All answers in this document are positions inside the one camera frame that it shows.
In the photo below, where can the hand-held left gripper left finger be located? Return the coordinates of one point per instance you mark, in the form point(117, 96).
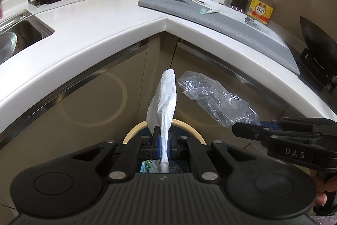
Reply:
point(158, 148)

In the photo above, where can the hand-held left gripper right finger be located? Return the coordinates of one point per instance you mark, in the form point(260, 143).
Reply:
point(170, 148)

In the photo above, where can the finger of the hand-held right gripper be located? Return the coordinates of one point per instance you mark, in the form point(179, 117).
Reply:
point(302, 123)
point(247, 130)

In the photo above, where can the green white snack bag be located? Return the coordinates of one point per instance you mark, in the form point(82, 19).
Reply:
point(147, 165)

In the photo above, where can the blue trash bag liner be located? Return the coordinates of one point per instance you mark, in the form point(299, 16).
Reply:
point(146, 132)

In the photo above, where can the cream round trash bin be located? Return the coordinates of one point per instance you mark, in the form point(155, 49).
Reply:
point(131, 132)

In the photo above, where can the clear plastic bag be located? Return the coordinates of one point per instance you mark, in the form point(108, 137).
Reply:
point(216, 101)

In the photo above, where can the white plastic bag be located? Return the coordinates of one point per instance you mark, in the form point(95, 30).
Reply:
point(164, 98)

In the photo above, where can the person's right hand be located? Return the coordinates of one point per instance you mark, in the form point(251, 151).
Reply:
point(320, 198)

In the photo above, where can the black gas stove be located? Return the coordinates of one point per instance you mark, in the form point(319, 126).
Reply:
point(316, 66)

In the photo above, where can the beige cabinet door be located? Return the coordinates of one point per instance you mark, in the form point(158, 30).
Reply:
point(79, 114)
point(200, 61)

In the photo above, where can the black wok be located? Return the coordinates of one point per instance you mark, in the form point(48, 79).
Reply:
point(316, 37)

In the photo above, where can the grey mat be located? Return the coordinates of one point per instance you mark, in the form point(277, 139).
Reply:
point(223, 27)

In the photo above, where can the cooking wine jug yellow label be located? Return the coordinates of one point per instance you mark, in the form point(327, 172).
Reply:
point(262, 8)

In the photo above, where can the teal white toothbrush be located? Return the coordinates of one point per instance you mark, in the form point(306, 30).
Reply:
point(209, 11)

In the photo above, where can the stainless steel sink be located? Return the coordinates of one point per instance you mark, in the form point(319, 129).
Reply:
point(29, 27)

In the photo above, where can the metal bowl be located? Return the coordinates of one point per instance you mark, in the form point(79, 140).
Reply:
point(8, 45)

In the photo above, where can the beige cabinet corner post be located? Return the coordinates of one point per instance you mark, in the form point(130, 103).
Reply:
point(160, 51)

